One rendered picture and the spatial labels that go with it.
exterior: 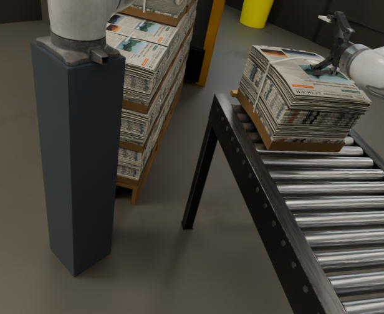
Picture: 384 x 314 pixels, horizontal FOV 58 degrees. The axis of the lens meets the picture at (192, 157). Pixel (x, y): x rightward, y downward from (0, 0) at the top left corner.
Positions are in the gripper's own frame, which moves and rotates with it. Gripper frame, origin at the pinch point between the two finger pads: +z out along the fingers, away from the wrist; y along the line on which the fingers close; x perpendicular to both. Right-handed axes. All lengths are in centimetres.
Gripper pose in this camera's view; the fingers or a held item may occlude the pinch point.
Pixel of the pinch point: (316, 38)
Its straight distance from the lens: 128.8
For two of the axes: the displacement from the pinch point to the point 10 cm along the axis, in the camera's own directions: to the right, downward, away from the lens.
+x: 9.6, 0.3, 2.7
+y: -1.7, 8.3, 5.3
